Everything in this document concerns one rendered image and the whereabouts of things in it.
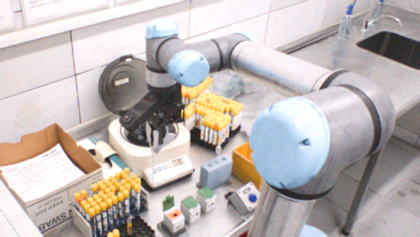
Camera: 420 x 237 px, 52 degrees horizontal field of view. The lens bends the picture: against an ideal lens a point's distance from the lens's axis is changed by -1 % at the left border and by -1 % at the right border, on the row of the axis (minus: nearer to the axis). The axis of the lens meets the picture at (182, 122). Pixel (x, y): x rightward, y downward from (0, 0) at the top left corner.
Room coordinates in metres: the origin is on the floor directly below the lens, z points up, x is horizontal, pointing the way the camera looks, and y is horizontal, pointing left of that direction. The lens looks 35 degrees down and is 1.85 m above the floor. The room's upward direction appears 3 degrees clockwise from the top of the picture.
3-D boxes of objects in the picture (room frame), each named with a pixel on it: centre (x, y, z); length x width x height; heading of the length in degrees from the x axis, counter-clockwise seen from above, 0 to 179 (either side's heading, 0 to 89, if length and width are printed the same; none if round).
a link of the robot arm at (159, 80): (0.92, 0.06, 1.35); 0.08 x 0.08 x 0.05
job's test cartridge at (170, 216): (0.84, 0.01, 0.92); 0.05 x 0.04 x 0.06; 41
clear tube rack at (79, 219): (0.88, 0.20, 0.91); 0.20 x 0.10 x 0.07; 133
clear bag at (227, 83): (1.65, -0.15, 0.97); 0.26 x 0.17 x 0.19; 147
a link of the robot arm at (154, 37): (0.91, 0.06, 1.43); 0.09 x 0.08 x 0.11; 30
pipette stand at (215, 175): (1.04, -0.12, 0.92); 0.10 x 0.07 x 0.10; 128
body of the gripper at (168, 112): (0.92, 0.05, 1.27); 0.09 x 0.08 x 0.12; 126
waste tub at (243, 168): (1.11, -0.26, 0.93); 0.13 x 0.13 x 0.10; 42
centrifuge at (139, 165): (1.16, 0.10, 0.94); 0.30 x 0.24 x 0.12; 34
